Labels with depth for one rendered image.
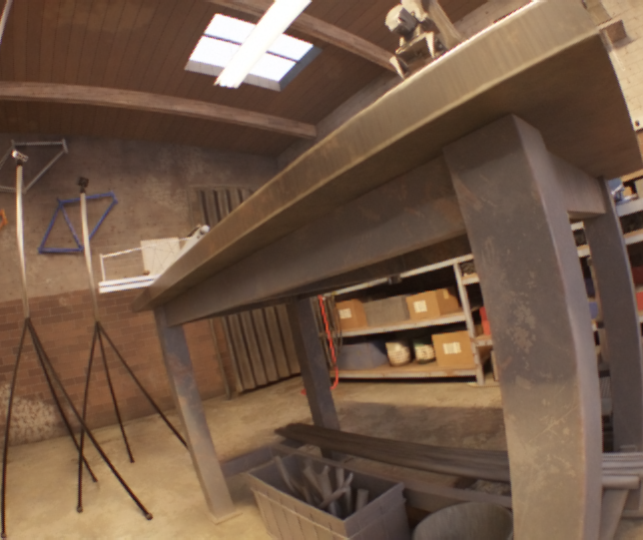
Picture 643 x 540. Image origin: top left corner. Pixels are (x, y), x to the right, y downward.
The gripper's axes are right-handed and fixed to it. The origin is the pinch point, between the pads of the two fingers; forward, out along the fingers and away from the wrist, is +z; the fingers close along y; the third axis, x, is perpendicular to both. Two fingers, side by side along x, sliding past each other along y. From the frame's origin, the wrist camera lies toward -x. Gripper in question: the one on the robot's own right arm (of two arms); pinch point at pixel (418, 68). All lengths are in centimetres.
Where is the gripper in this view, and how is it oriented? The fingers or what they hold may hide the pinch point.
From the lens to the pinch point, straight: 96.7
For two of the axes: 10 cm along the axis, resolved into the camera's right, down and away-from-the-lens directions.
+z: -1.6, 8.9, -4.2
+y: 6.6, -2.2, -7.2
